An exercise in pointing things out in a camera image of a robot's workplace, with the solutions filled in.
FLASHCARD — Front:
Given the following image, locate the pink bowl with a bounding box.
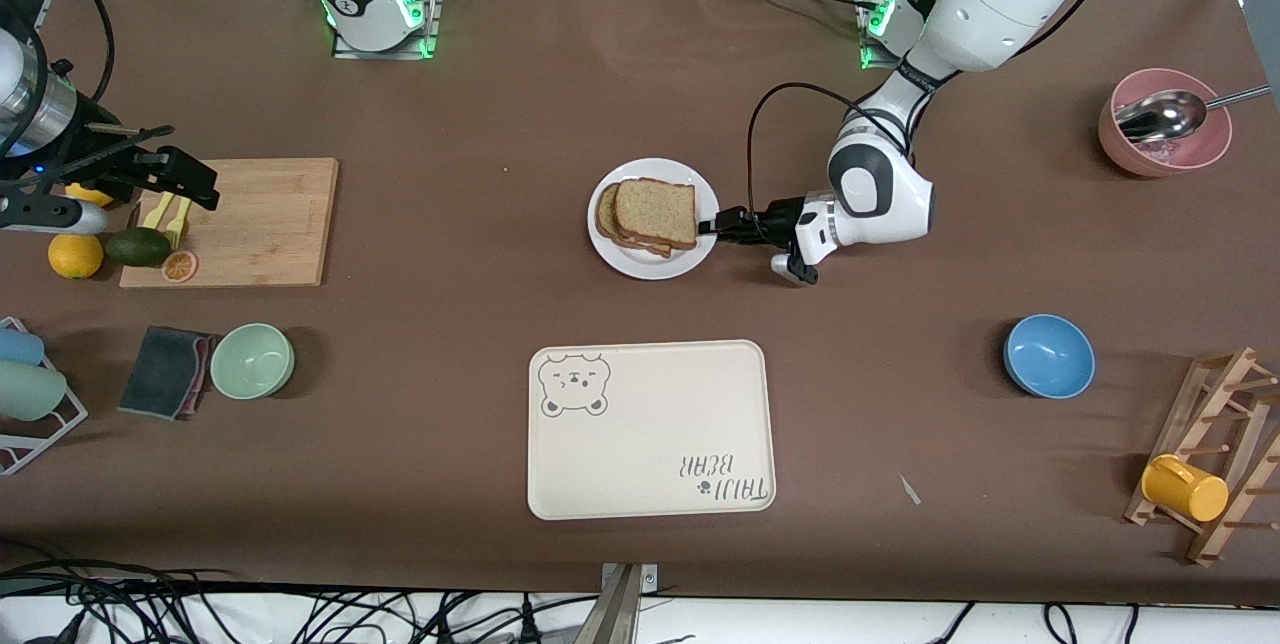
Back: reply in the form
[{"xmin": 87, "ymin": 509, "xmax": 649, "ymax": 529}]
[{"xmin": 1098, "ymin": 68, "xmax": 1233, "ymax": 177}]

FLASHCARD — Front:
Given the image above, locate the wooden cup rack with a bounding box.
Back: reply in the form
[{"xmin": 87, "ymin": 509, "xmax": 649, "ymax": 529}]
[{"xmin": 1123, "ymin": 346, "xmax": 1280, "ymax": 567}]

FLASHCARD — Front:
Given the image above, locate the metal table clamp bracket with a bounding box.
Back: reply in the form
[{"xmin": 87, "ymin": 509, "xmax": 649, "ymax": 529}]
[{"xmin": 575, "ymin": 562, "xmax": 659, "ymax": 644}]

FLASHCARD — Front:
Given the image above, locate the metal ladle spoon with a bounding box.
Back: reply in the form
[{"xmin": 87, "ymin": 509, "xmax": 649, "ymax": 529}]
[{"xmin": 1115, "ymin": 84, "xmax": 1273, "ymax": 143}]

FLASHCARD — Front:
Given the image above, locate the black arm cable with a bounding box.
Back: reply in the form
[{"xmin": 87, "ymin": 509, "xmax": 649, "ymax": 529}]
[
  {"xmin": 92, "ymin": 0, "xmax": 117, "ymax": 107},
  {"xmin": 745, "ymin": 81, "xmax": 913, "ymax": 225}
]

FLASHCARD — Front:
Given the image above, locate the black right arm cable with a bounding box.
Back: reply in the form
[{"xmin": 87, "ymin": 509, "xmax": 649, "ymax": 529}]
[{"xmin": 92, "ymin": 0, "xmax": 117, "ymax": 107}]

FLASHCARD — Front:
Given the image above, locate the black floor cable bundle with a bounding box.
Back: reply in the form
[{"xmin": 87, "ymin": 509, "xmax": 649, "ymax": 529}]
[{"xmin": 0, "ymin": 544, "xmax": 601, "ymax": 644}]

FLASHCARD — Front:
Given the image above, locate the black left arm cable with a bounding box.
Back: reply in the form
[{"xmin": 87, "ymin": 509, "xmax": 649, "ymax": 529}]
[{"xmin": 745, "ymin": 81, "xmax": 913, "ymax": 225}]

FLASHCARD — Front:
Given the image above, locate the plain bread slice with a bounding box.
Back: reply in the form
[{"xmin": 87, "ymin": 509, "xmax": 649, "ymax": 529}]
[{"xmin": 613, "ymin": 178, "xmax": 698, "ymax": 251}]

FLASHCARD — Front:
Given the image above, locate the blue bowl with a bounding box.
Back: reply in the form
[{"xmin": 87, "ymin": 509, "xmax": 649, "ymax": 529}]
[{"xmin": 1003, "ymin": 313, "xmax": 1097, "ymax": 400}]

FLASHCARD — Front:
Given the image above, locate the light blue cup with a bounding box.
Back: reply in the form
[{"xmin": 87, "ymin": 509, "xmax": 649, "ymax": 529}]
[{"xmin": 0, "ymin": 326, "xmax": 46, "ymax": 367}]

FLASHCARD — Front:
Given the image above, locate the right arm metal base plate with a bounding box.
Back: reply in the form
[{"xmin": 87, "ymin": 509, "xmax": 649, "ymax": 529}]
[{"xmin": 332, "ymin": 0, "xmax": 443, "ymax": 61}]

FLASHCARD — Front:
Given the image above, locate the white round plate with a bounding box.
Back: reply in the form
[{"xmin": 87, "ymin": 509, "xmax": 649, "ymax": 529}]
[{"xmin": 587, "ymin": 158, "xmax": 721, "ymax": 281}]

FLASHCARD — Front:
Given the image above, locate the grey folded cloth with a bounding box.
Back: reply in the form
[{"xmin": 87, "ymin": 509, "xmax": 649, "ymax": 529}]
[{"xmin": 118, "ymin": 325, "xmax": 216, "ymax": 422}]

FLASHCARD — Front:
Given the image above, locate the cream bear print tray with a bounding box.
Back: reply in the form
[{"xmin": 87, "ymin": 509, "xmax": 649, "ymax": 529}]
[{"xmin": 527, "ymin": 339, "xmax": 778, "ymax": 522}]

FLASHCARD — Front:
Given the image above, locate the pale green bowl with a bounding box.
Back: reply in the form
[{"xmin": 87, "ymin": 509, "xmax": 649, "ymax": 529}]
[{"xmin": 209, "ymin": 323, "xmax": 296, "ymax": 401}]

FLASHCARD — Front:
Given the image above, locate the yellow cup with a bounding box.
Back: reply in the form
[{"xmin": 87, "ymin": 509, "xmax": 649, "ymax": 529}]
[{"xmin": 1141, "ymin": 454, "xmax": 1230, "ymax": 523}]

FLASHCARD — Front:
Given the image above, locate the wooden cutting board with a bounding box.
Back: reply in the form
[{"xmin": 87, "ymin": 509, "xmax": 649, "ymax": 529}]
[{"xmin": 119, "ymin": 158, "xmax": 339, "ymax": 289}]

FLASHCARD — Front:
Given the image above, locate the green avocado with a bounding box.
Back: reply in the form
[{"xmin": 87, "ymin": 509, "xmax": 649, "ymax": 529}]
[{"xmin": 104, "ymin": 227, "xmax": 173, "ymax": 268}]

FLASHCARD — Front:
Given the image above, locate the pale green cup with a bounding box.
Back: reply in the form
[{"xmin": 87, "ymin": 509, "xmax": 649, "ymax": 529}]
[{"xmin": 0, "ymin": 359, "xmax": 68, "ymax": 422}]

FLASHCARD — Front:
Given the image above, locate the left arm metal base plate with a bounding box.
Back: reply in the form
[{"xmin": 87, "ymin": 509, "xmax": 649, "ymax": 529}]
[{"xmin": 858, "ymin": 0, "xmax": 966, "ymax": 73}]

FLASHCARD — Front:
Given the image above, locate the white wire rack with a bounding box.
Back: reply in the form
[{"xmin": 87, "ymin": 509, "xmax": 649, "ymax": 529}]
[{"xmin": 0, "ymin": 316, "xmax": 89, "ymax": 477}]

